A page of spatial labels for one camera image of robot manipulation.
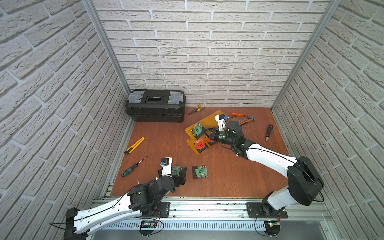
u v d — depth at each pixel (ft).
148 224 2.38
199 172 2.81
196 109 3.86
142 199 1.83
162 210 2.40
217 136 2.35
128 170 2.79
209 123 2.99
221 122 2.42
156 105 3.25
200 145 3.14
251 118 3.71
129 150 3.07
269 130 3.41
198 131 2.66
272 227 2.30
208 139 2.44
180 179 2.24
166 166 2.14
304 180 1.43
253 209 2.43
